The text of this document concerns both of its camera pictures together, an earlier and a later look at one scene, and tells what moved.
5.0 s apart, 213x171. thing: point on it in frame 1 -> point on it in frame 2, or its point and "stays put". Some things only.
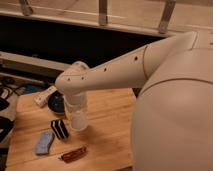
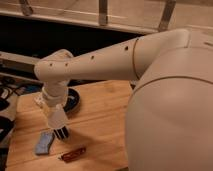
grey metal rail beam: x=31 y=69 stays put
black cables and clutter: x=9 y=93 stays put
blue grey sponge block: x=44 y=141 stays put
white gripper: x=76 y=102 -> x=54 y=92
